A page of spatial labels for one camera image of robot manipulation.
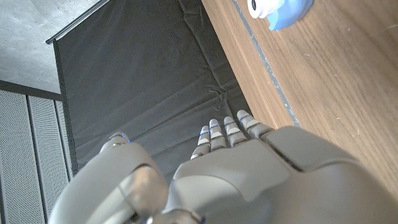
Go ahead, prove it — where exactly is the black fabric backdrop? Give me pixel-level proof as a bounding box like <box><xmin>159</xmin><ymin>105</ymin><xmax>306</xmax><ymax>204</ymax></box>
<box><xmin>52</xmin><ymin>0</ymin><xmax>251</xmax><ymax>184</ymax></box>

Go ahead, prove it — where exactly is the small blue toy robot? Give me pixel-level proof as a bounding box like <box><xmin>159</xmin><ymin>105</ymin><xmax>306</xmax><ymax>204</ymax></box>
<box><xmin>247</xmin><ymin>0</ymin><xmax>314</xmax><ymax>31</ymax></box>

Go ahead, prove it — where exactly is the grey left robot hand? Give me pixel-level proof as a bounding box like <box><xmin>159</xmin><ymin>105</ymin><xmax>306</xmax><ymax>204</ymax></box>
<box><xmin>49</xmin><ymin>109</ymin><xmax>398</xmax><ymax>224</ymax></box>

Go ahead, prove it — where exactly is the black backdrop stand pole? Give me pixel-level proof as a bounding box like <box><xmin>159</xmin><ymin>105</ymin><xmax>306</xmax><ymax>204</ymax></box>
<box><xmin>45</xmin><ymin>0</ymin><xmax>110</xmax><ymax>45</ymax></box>

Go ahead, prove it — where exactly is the grey tape line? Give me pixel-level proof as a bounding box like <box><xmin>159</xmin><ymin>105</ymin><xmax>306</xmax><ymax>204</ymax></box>
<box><xmin>231</xmin><ymin>0</ymin><xmax>301</xmax><ymax>128</ymax></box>

